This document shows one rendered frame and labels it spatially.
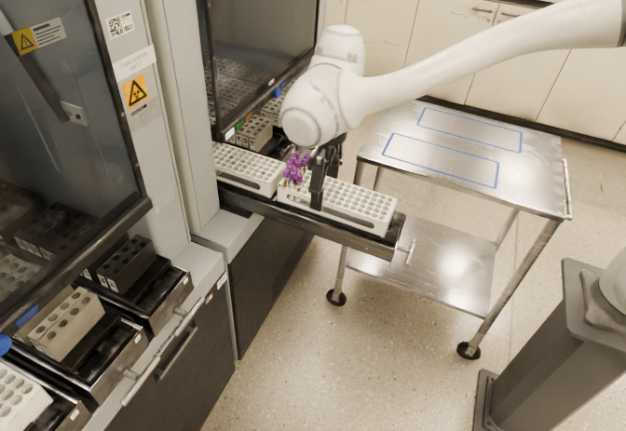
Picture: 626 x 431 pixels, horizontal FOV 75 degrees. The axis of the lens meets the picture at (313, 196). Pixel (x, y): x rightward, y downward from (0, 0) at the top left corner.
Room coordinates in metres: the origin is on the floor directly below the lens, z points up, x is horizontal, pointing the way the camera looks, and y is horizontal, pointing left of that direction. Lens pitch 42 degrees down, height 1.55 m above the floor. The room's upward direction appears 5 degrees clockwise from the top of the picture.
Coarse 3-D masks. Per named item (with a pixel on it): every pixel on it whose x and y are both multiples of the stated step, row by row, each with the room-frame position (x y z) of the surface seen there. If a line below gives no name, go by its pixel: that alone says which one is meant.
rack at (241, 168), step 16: (224, 144) 0.95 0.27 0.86; (224, 160) 0.88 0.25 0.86; (240, 160) 0.89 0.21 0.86; (256, 160) 0.90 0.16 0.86; (272, 160) 0.90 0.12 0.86; (224, 176) 0.88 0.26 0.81; (240, 176) 0.83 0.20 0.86; (256, 176) 0.82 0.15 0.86; (272, 176) 0.83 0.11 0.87; (256, 192) 0.81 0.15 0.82; (272, 192) 0.81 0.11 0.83
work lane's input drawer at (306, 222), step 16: (224, 192) 0.83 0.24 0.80; (240, 192) 0.82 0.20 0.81; (240, 208) 0.81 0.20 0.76; (256, 208) 0.79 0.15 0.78; (272, 208) 0.78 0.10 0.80; (288, 208) 0.77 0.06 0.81; (288, 224) 0.76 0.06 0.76; (304, 224) 0.75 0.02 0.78; (320, 224) 0.73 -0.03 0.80; (336, 224) 0.73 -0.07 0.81; (400, 224) 0.74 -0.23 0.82; (336, 240) 0.71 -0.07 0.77; (352, 240) 0.70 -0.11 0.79; (368, 240) 0.69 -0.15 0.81; (384, 240) 0.68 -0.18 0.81; (416, 240) 0.75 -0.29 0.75; (384, 256) 0.67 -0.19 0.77
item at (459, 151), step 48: (384, 144) 1.10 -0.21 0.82; (432, 144) 1.12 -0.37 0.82; (480, 144) 1.15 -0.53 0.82; (528, 144) 1.17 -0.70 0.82; (480, 192) 0.90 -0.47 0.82; (528, 192) 0.92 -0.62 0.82; (432, 240) 1.21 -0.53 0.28; (480, 240) 1.23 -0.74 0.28; (336, 288) 1.02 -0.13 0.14; (432, 288) 0.96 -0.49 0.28; (480, 288) 0.98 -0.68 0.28; (480, 336) 0.83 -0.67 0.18
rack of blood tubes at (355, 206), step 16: (304, 176) 0.84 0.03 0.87; (288, 192) 0.78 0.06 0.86; (304, 192) 0.79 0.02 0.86; (336, 192) 0.80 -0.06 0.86; (352, 192) 0.80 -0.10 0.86; (368, 192) 0.81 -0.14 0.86; (304, 208) 0.76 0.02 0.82; (336, 208) 0.74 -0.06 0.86; (352, 208) 0.74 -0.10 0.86; (368, 208) 0.75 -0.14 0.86; (384, 208) 0.75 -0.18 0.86; (352, 224) 0.72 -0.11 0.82; (368, 224) 0.74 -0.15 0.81; (384, 224) 0.69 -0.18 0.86
